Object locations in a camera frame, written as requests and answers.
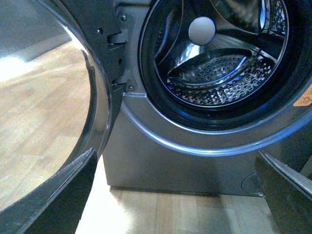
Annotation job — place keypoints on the left gripper black camera left finger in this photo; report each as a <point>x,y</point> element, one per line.
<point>55,206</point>

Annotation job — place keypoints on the left gripper black camera right finger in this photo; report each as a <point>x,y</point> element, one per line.
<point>288,194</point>

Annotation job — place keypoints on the grey front-load washing machine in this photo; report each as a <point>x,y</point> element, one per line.
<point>210,83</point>

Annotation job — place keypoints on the orange warning sticker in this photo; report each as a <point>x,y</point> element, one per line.
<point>305,99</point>

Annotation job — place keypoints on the round glass washer door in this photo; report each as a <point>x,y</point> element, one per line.
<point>61,64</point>

